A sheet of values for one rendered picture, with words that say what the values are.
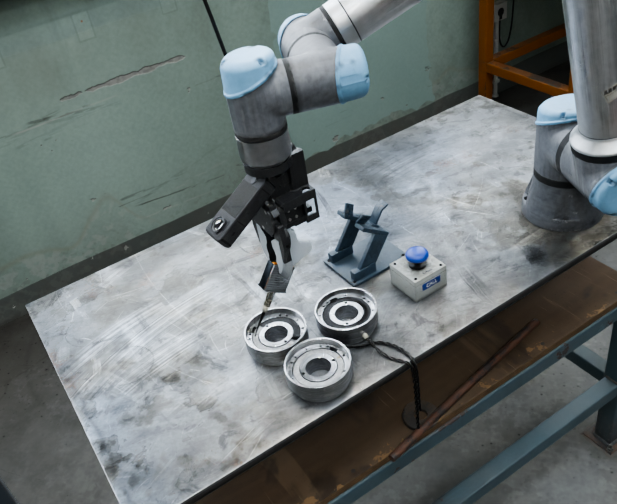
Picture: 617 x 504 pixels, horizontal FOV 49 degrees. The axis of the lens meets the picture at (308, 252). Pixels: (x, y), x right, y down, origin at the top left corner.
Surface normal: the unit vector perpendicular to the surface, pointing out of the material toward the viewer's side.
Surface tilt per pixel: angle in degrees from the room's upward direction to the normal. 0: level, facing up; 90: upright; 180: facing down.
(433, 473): 0
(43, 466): 0
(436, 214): 0
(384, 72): 90
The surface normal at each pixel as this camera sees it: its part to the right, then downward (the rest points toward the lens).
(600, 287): -0.14, -0.79
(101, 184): 0.54, 0.45
